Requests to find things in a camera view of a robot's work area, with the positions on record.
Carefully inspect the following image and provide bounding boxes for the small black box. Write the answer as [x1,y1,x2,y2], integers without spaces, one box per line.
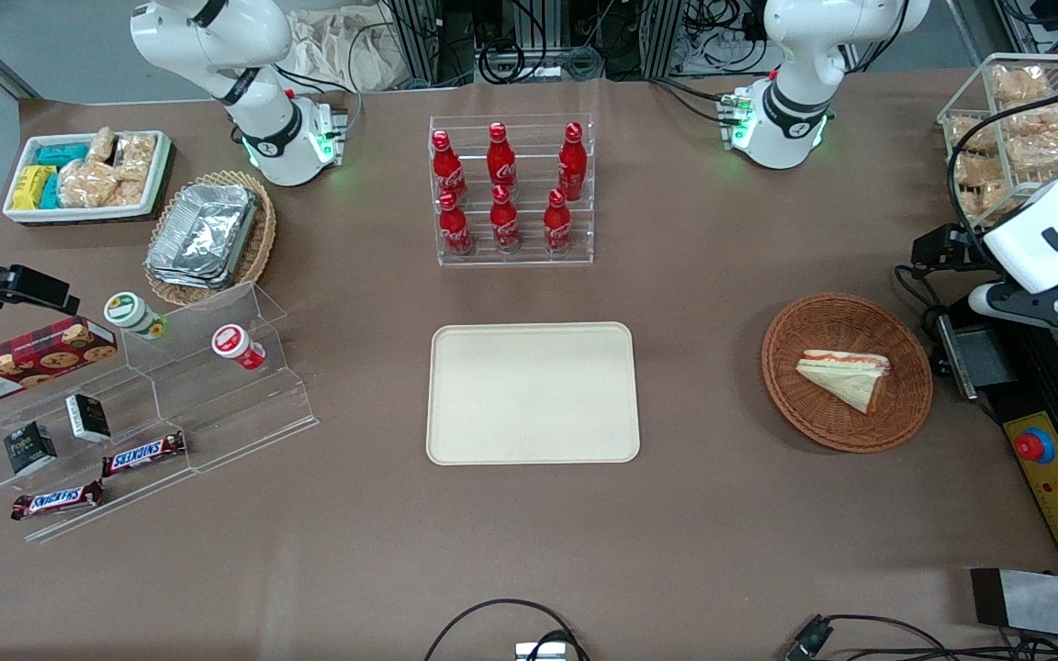
[2,420,60,477]
[64,393,113,444]

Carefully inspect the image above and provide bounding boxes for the clear acrylic stepped stand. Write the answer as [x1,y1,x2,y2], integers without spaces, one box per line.
[0,280,321,545]

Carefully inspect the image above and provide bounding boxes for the clear bag of rice crackers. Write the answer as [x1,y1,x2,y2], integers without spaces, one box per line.
[948,117,999,154]
[962,184,1019,221]
[1005,103,1058,175]
[951,151,1009,191]
[990,64,1052,104]

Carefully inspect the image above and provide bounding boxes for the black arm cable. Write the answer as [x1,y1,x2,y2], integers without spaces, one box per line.
[946,90,1058,241]

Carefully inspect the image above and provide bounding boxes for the beige crumpled cloth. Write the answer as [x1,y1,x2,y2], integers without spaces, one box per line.
[283,7,403,94]

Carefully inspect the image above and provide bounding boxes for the red lid yogurt cup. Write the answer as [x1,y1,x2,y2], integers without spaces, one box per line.
[210,323,267,373]

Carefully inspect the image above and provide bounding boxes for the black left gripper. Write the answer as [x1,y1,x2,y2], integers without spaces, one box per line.
[911,223,990,272]

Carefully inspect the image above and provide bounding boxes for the green lid yogurt cup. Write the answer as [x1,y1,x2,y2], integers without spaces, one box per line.
[103,291,168,342]

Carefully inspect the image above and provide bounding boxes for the snickers bar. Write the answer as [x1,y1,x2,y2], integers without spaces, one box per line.
[10,479,106,522]
[101,430,188,479]

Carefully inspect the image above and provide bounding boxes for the red emergency stop button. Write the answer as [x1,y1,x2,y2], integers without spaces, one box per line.
[1015,427,1056,465]

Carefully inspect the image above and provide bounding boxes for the white wire basket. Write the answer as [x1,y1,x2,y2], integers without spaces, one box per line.
[937,52,1058,230]

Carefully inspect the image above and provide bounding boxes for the red cola bottle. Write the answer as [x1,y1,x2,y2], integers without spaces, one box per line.
[557,121,589,202]
[431,129,469,205]
[486,122,519,194]
[542,188,574,255]
[489,184,523,255]
[437,190,476,258]

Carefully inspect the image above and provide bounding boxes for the yellow snack pack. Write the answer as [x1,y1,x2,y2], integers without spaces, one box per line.
[12,164,57,211]

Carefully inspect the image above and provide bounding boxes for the aluminium profile frame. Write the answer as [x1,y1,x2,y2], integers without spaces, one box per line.
[380,0,688,85]

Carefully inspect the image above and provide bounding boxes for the round brown wicker basket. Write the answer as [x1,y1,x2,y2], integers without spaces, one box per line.
[760,292,935,454]

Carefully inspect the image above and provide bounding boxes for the triangular sandwich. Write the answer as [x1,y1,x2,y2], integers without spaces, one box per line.
[795,349,893,416]

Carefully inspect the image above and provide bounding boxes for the black equipment frame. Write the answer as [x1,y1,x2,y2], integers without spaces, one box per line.
[947,294,1058,581]

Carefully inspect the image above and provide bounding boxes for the grey metal bracket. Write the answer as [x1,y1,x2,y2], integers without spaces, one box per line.
[937,312,1019,403]

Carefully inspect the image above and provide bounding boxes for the black looped cable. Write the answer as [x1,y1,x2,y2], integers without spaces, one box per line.
[422,599,591,661]

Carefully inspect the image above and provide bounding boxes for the stacked aluminium foil containers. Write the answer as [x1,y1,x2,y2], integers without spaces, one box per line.
[144,183,260,291]

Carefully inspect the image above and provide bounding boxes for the oval light wicker basket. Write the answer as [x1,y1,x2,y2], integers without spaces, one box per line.
[143,170,278,308]

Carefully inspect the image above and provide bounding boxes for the red cookie box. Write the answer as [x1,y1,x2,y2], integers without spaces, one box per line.
[0,315,119,410]

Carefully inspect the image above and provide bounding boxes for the white rectangular snack bin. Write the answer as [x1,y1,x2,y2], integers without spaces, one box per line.
[2,130,174,225]

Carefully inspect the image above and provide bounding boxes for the grey flat plate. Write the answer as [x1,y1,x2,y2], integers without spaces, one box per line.
[969,567,1058,644]

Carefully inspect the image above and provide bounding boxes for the black base cables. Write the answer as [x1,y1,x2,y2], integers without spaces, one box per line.
[647,77,743,126]

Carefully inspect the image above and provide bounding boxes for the black table cable loop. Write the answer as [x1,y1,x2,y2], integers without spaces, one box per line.
[892,263,951,342]

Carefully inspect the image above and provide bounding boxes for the cream plastic tray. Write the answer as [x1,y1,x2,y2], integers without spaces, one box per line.
[425,321,642,466]

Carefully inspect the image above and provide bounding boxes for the clear acrylic bottle rack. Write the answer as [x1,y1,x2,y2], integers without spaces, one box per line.
[428,113,596,269]

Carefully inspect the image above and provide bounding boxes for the black cable with plug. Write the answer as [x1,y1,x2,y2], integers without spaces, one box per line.
[784,613,1058,661]

